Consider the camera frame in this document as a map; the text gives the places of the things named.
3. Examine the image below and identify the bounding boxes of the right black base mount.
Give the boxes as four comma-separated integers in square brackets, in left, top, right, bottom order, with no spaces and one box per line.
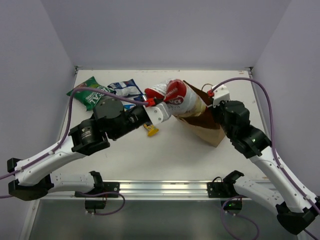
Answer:
[206,170,244,214]

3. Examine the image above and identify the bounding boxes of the aluminium rail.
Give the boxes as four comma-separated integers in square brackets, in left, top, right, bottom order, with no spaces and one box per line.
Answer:
[47,179,275,201]

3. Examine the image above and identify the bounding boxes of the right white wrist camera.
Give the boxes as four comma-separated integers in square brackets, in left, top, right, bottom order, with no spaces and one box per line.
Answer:
[207,84,230,108]

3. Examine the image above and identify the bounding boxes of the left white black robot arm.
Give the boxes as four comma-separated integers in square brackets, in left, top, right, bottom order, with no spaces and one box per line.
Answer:
[7,97,152,201]

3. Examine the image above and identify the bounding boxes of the blue white snack packet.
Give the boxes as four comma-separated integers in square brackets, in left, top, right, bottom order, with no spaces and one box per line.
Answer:
[123,103,136,111]

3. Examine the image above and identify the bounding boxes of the blue silver crisps bag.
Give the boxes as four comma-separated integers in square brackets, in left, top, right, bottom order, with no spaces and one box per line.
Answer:
[107,79,143,98]

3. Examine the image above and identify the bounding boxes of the yellow m&m packet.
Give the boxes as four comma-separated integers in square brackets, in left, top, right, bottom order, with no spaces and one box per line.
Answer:
[143,124,159,137]

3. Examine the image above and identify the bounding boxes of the red snack bag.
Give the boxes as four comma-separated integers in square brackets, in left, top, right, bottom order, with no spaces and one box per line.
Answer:
[144,79,207,118]

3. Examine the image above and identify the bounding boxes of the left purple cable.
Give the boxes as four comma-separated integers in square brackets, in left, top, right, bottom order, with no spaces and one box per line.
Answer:
[0,86,153,200]

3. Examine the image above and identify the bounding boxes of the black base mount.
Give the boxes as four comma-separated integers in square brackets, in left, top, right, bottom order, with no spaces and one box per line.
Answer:
[74,181,120,212]
[206,170,244,214]

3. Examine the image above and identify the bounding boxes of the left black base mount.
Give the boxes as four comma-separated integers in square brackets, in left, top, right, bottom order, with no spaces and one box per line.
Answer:
[74,181,120,212]

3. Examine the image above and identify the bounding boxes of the dark green snack packet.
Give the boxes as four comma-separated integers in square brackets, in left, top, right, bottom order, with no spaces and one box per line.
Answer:
[74,76,115,112]

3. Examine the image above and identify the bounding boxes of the brown paper bag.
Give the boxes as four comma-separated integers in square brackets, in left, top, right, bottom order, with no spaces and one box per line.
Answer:
[174,79,226,148]

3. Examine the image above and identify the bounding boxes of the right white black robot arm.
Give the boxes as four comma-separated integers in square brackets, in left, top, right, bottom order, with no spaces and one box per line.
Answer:
[209,100,320,235]

